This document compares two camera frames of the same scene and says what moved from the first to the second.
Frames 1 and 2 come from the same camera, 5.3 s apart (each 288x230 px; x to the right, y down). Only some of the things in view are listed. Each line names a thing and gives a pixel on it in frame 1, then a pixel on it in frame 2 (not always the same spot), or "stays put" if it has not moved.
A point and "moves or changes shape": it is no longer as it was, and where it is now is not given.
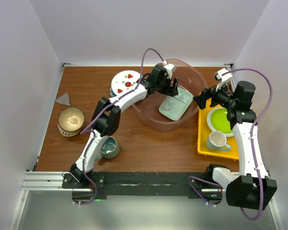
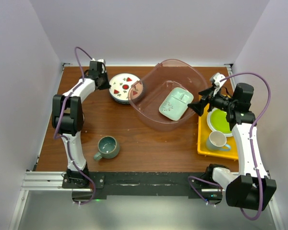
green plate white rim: [217, 120] stays put
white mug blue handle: [216, 141] stays put
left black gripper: [170, 90] → [107, 85]
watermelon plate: [123, 81] moves or changes shape
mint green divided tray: [174, 107] stays put
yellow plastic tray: [204, 130] stays put
